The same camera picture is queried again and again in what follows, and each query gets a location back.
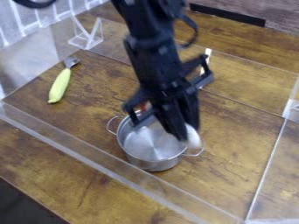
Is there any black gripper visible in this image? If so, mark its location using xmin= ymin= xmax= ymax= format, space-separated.
xmin=123 ymin=37 xmax=214 ymax=141

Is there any white plush mushroom red cap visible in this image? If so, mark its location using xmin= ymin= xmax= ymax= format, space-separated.
xmin=139 ymin=101 xmax=202 ymax=149

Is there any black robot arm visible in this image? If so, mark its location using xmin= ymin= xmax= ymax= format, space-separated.
xmin=111 ymin=0 xmax=213 ymax=141

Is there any silver metal pot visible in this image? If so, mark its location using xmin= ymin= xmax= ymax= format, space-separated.
xmin=107 ymin=115 xmax=205 ymax=172

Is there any clear acrylic triangular stand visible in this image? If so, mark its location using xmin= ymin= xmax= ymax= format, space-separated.
xmin=68 ymin=17 xmax=104 ymax=50

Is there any black bar on table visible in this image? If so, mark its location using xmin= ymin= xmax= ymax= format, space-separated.
xmin=190 ymin=3 xmax=267 ymax=27

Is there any black cable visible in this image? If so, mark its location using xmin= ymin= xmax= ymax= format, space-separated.
xmin=171 ymin=8 xmax=201 ymax=49

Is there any yellow handled metal peeler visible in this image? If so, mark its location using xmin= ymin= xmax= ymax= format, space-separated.
xmin=48 ymin=56 xmax=80 ymax=103

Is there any clear acrylic tray wall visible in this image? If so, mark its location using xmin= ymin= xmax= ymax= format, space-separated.
xmin=0 ymin=101 xmax=299 ymax=224

